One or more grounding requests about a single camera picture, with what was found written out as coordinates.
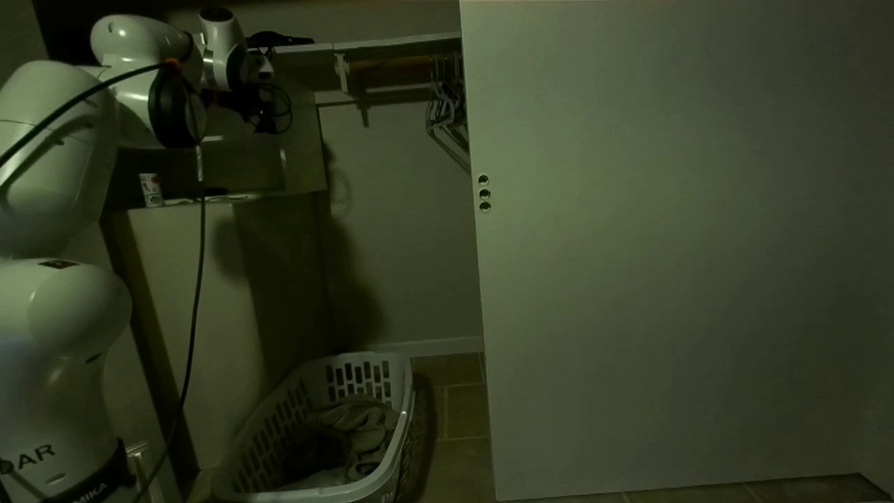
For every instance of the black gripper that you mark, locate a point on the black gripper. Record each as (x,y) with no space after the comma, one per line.
(264,87)

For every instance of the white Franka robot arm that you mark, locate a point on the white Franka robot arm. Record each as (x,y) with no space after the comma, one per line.
(57,324)

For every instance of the white closet shelf board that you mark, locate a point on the white closet shelf board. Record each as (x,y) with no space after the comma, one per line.
(391,42)

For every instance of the closet hanging rod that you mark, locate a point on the closet hanging rod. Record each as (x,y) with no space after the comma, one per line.
(391,94)

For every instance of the white plastic clothes hanger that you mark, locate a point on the white plastic clothes hanger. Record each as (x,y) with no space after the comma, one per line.
(447,126)
(455,141)

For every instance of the white baseboard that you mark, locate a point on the white baseboard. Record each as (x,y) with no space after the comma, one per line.
(437,345)

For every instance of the white plastic laundry basket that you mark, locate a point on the white plastic laundry basket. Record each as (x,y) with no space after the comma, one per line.
(380,380)

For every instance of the clothes in laundry basket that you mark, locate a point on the clothes in laundry basket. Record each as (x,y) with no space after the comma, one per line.
(324,447)

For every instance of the white sliding closet door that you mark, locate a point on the white sliding closet door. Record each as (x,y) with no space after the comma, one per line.
(680,252)

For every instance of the shelf rod bracket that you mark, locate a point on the shelf rod bracket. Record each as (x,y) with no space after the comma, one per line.
(342,74)

